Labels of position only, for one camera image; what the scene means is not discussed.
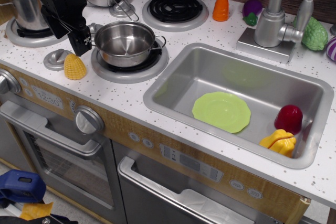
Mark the purple striped toy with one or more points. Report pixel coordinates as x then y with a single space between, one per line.
331 49

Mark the green toy vegetable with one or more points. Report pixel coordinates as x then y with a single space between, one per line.
315 35

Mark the purple toy eggplant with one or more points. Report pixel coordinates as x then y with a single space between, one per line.
251 10

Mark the stove burner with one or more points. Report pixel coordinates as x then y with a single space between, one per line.
143 72
174 15
30 42

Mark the blue clamp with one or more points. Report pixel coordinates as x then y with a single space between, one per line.
22 187

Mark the yellow toy corn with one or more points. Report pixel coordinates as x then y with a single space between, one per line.
74 68

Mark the red plastic cup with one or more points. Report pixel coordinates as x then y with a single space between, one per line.
289 119

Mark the silver stove knob front left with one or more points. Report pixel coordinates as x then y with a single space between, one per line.
55 60

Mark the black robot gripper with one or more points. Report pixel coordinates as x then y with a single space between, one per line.
64 17

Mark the orange toy carrot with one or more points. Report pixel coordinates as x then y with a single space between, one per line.
221 10

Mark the silver sink basin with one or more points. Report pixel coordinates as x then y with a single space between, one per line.
199 69

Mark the oven knob right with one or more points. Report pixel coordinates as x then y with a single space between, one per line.
87 120

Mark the steel pan on front burner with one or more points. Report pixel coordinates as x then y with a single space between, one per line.
126 43

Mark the yellow toy pepper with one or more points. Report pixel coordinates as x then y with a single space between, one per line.
281 142

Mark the toy oven door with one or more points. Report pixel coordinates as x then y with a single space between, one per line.
81 168

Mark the back right stove burner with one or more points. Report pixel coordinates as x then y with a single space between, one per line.
174 15

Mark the silver toy faucet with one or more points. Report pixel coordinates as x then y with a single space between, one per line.
274 39

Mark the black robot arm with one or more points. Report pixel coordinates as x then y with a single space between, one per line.
65 18

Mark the front stove burner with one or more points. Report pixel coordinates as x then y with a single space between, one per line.
143 72

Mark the oven knob left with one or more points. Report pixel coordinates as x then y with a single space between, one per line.
9 83

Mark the left stove burner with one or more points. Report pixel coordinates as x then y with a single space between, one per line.
30 42

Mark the toy dishwasher door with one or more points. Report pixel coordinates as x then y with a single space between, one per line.
155 193

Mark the oven knob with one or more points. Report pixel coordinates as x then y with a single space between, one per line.
87 120
9 83

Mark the green plastic plate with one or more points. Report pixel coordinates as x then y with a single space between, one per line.
223 110

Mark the tall steel pot with lid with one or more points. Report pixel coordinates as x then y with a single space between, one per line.
28 14

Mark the silver stove knob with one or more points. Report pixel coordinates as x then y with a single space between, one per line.
122 9
55 60

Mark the yellow cloth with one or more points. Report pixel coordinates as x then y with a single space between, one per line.
32 211

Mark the silver stove knob centre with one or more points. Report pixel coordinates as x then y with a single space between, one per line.
122 9

